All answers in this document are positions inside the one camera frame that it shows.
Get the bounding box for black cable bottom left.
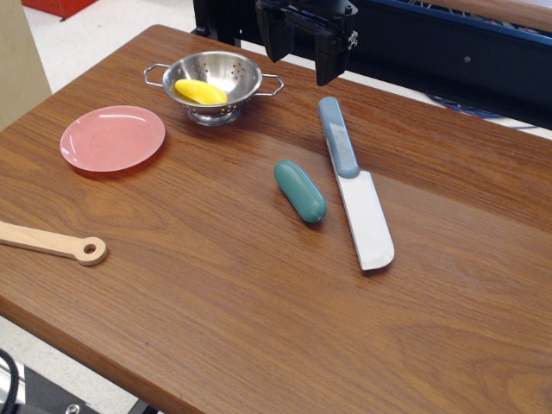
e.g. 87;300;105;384
0;348;22;414

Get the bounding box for beige cabinet panel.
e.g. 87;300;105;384
1;1;52;129

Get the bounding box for wooden spoon handle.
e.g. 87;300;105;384
1;222;108;266

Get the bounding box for toy knife blue handle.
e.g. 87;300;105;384
318;97;395;271

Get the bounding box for pink plastic plate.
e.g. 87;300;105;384
60;105;166;173

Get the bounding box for red box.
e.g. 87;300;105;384
22;0;96;19

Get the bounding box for small steel colander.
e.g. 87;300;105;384
143;51;285;126

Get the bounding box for dark blue metal frame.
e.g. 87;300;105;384
194;1;551;128

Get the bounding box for teal toy sausage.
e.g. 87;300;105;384
273;160;328;223

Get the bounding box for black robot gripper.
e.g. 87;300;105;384
255;1;358;86

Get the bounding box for yellow toy banana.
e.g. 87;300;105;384
174;79;228;105

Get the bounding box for blue cables behind table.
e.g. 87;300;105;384
426;93;552;133

